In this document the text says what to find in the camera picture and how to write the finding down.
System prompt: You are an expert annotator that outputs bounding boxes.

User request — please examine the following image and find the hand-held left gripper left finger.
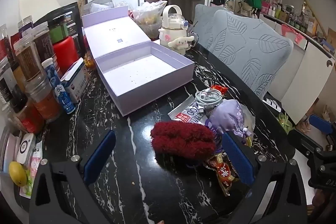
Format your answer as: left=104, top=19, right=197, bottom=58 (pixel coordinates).
left=29, top=130, right=117, bottom=224

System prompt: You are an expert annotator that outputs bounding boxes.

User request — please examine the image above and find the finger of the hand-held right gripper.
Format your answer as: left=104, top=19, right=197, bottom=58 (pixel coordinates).
left=308, top=114, right=336, bottom=147
left=287, top=129, right=325, bottom=159

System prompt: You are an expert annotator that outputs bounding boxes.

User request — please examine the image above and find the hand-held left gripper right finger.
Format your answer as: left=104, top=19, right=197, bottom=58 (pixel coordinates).
left=222, top=131, right=307, bottom=224

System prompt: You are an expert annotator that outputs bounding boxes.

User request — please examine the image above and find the red gold snack packet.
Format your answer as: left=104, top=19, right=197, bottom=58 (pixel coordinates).
left=205, top=152, right=240, bottom=197

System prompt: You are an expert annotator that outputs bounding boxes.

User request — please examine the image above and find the clear plastic bag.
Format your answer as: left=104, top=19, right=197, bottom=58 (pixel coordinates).
left=234, top=105, right=257, bottom=148

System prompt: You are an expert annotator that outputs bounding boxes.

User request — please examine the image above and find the purple drawstring sachet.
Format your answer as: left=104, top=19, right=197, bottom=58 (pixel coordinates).
left=209, top=99, right=254, bottom=140

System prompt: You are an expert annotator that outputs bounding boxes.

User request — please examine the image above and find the red fuzzy scrunchie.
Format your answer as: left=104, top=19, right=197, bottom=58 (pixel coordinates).
left=150, top=121, right=217, bottom=161

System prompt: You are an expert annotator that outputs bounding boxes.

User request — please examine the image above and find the white charging cable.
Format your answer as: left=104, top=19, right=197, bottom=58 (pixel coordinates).
left=195, top=90, right=223, bottom=109

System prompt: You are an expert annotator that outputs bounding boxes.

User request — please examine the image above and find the silver snack packet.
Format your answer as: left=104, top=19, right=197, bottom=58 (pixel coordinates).
left=168, top=95, right=223, bottom=153

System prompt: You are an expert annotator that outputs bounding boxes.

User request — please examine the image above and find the red candy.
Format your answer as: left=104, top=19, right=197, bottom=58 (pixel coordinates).
left=211, top=84, right=228, bottom=95

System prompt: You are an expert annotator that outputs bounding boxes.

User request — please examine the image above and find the lavender gift box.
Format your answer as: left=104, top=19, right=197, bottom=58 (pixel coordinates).
left=81, top=6, right=195, bottom=117

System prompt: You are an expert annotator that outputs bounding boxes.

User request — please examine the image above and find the green artificial plant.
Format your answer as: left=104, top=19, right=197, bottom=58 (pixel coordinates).
left=278, top=112, right=293, bottom=131

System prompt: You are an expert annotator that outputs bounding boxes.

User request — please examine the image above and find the white cabinet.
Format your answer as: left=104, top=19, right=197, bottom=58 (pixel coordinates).
left=260, top=13, right=336, bottom=125

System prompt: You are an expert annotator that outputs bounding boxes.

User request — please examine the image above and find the white power strip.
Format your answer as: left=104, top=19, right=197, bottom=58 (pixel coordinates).
left=262, top=98, right=281, bottom=111

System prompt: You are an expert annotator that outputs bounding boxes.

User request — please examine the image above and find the pink white sachet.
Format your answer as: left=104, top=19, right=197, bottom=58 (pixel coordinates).
left=20, top=141, right=44, bottom=197

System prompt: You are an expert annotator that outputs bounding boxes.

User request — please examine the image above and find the blue tablet tube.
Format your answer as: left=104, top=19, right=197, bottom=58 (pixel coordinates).
left=42, top=58, right=76, bottom=114

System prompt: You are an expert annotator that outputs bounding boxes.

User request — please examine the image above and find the white blue medicine box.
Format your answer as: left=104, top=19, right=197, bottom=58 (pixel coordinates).
left=60, top=57, right=90, bottom=104

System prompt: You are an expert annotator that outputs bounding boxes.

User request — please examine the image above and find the yellow lemon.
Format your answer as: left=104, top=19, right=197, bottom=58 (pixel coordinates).
left=9, top=161, right=27, bottom=187

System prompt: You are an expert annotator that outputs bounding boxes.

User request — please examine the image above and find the pale pink container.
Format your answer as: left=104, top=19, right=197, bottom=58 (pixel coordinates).
left=0, top=130, right=23, bottom=174

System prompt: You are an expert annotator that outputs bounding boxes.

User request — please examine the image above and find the gold foil wrapper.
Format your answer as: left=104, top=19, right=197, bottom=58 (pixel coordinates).
left=84, top=52, right=97, bottom=71

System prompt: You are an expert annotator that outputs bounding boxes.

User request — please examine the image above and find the grey leaf-pattern chair cushion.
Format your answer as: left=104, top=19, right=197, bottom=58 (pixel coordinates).
left=207, top=9, right=294, bottom=101
left=193, top=4, right=221, bottom=48

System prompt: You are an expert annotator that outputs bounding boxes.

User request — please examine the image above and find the red thermos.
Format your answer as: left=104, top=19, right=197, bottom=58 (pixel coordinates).
left=52, top=36, right=80, bottom=75

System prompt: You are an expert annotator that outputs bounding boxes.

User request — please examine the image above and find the row of cosmetic bottles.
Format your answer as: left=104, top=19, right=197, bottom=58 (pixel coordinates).
left=260, top=0, right=318, bottom=33

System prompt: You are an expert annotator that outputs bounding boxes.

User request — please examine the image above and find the row of clear spice jars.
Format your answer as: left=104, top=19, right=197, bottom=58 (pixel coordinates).
left=0, top=15, right=63, bottom=135

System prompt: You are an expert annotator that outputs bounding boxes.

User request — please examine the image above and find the green label jar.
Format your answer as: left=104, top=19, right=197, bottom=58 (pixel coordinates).
left=49, top=18, right=69, bottom=43

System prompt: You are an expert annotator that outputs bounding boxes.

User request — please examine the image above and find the beige tote bag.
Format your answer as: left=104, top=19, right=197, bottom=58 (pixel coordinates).
left=238, top=1, right=254, bottom=17

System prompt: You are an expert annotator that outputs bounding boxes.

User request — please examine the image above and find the black printed box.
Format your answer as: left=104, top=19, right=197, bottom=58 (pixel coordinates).
left=34, top=1, right=87, bottom=56

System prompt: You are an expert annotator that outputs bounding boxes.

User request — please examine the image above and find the cream bottle with plush dog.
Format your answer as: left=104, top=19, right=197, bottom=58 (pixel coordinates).
left=158, top=5, right=200, bottom=52

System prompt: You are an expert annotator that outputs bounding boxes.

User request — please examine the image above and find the plastic bag of food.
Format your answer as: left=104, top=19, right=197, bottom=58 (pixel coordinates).
left=131, top=0, right=168, bottom=39

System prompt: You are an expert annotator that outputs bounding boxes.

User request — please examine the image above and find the white foam board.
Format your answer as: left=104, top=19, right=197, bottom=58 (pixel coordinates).
left=18, top=0, right=62, bottom=24

